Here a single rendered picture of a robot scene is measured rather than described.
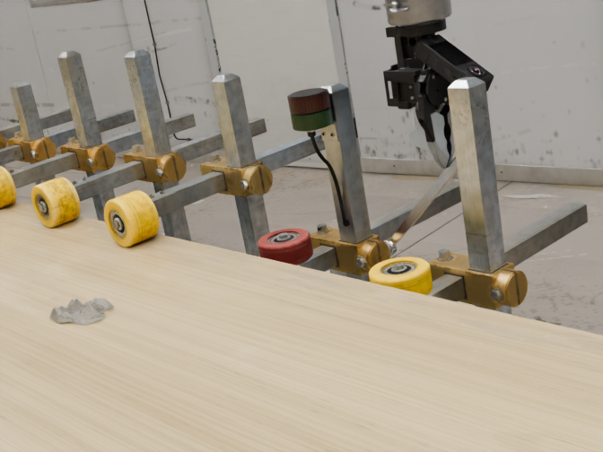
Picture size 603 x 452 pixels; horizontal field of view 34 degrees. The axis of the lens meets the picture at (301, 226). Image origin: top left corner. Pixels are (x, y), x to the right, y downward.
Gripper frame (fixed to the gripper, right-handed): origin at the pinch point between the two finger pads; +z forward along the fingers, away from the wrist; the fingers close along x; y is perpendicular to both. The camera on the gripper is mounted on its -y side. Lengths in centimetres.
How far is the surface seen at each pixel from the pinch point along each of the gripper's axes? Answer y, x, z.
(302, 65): 290, -230, 43
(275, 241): 18.1, 19.8, 8.3
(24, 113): 112, 9, -4
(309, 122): 11.9, 14.9, -9.1
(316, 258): 16.1, 14.2, 12.8
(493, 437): -41, 46, 8
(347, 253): 13.4, 10.2, 13.0
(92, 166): 86, 10, 6
